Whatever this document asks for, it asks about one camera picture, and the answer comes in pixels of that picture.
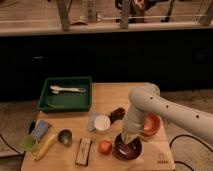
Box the green plastic cup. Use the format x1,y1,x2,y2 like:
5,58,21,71
20,135,37,152

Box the orange fruit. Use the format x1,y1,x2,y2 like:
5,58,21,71
98,140,112,155

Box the dark purple bowl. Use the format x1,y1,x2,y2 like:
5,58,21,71
112,134,142,161

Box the green plastic tray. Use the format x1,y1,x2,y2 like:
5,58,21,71
37,77,92,113

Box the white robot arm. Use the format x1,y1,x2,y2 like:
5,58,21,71
121,84,213,145

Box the orange bowl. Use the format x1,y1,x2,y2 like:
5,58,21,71
142,113,161,137

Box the cloth-covered gripper body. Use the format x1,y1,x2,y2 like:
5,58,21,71
121,108,145,144

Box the black cable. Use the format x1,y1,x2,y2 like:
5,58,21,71
169,133,213,171

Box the white cup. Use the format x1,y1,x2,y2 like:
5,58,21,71
94,115,111,132

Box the white utensil in tray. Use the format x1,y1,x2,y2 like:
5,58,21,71
50,85,86,94

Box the yellow banana toy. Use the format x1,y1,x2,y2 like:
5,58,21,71
35,134,56,161

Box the dark rectangular box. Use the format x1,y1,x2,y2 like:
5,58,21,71
75,138,92,166

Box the dark grapes toy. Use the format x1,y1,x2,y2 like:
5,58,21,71
109,107,125,122

